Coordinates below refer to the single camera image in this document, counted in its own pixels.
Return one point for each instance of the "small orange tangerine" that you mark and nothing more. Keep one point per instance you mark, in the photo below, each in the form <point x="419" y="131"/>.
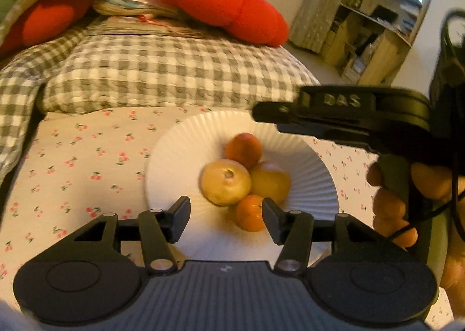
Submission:
<point x="249" y="214"/>

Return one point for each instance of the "white ribbed plate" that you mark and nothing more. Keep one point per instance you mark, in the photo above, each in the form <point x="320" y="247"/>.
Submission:
<point x="174" y="171"/>

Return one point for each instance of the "person's right hand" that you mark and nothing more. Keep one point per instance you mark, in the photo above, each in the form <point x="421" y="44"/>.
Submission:
<point x="388" y="207"/>

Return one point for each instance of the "folded striped cloth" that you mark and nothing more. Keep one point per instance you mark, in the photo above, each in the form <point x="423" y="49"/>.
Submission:
<point x="145" y="27"/>

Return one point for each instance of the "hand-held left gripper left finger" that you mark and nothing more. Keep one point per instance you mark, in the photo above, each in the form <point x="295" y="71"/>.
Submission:
<point x="180" y="219"/>

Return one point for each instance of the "golden yellow apple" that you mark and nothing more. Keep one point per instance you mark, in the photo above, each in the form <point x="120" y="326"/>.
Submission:
<point x="270" y="182"/>

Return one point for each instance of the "pale yellow apple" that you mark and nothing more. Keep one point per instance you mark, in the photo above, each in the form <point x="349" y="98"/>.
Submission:
<point x="225" y="182"/>

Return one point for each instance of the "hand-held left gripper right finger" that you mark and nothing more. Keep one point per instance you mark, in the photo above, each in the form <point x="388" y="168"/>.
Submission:
<point x="274" y="220"/>

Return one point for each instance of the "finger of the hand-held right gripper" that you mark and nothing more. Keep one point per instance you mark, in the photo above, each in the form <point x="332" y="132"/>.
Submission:
<point x="327" y="134"/>
<point x="276" y="111"/>

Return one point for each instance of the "pale patterned curtain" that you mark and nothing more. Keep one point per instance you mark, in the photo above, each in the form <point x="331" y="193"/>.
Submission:
<point x="327" y="3"/>

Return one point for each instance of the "cherry print bed sheet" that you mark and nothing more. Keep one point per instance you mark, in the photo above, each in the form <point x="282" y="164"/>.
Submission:
<point x="90" y="156"/>

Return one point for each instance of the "large orange tangerine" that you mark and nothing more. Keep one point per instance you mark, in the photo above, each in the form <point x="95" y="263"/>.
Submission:
<point x="243" y="149"/>

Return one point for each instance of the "small red tomato plush pillow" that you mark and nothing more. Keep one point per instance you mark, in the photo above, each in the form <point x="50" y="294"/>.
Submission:
<point x="47" y="18"/>

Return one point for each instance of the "wooden bookshelf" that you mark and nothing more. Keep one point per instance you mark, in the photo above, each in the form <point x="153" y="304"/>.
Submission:
<point x="392" y="51"/>

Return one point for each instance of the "grey gingham pillow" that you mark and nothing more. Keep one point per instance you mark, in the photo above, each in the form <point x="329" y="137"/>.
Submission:
<point x="163" y="69"/>

